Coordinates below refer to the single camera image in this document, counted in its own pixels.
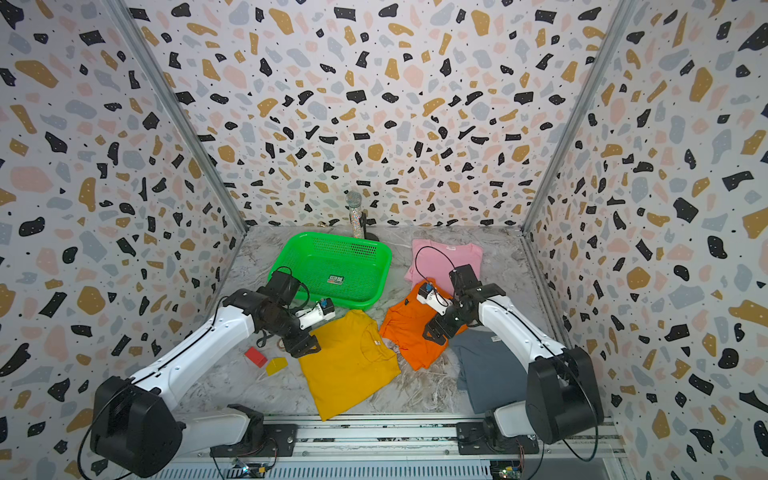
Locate orange t-shirt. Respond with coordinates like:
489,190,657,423
379,280,448,370

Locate grey-blue t-shirt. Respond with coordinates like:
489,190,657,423
450,329,527,414

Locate yellow t-shirt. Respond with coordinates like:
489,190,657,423
299,310,401,421

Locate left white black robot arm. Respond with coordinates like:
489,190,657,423
78,269,335,478

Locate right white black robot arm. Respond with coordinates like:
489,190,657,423
417,265,604,444

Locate pink folded t-shirt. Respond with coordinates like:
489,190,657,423
405,239,484,295

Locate green plastic basket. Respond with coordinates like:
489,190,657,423
271,232,393,311

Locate red wooden block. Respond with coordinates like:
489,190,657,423
245,347,268,368

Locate yellow wooden block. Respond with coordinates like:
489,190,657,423
265,358,288,377

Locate left circuit board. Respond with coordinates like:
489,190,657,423
232,459,271,479

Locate circuit board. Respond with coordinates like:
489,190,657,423
232,459,271,479
490,461,523,480

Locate right circuit board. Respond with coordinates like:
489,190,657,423
490,461,523,480

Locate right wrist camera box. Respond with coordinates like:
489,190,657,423
417,282,452,315

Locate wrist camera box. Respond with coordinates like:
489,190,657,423
296,298,336,330
417,282,452,315

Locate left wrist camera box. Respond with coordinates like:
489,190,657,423
296,298,336,330

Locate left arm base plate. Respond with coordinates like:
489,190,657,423
210,423,298,458

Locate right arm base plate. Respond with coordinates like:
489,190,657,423
456,419,540,455

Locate aluminium mounting rail frame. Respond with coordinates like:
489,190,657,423
154,413,635,479

